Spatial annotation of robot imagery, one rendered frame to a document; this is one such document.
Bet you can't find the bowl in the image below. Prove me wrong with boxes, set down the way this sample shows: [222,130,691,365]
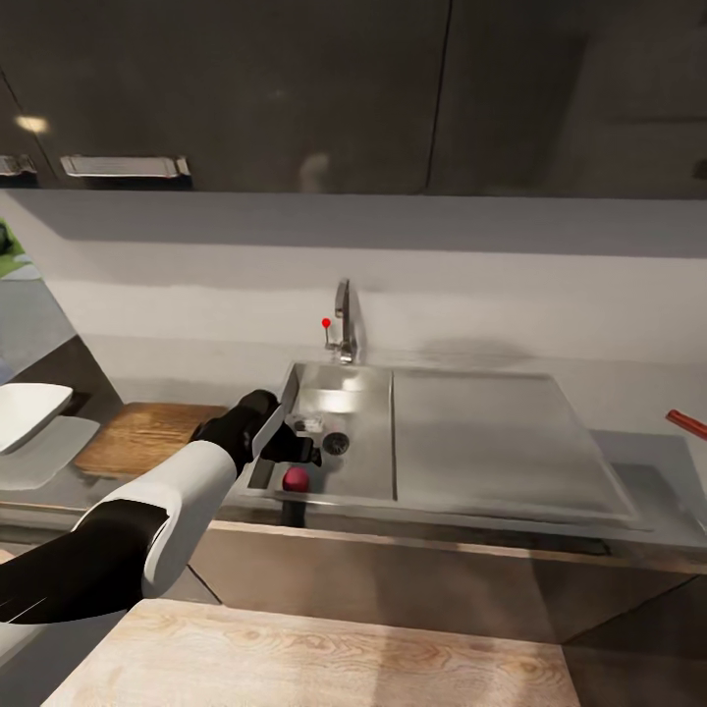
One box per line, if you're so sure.
[0,383,74,455]

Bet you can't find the vidalia onion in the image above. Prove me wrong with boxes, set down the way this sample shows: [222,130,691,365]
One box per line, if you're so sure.
[282,466,309,492]

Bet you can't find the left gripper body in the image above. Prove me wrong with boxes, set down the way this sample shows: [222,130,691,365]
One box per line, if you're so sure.
[259,428,313,462]

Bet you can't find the cutting board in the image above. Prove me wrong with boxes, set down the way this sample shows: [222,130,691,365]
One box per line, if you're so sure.
[75,402,228,473]

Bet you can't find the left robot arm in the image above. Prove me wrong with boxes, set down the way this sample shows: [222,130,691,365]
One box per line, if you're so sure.
[0,391,324,707]

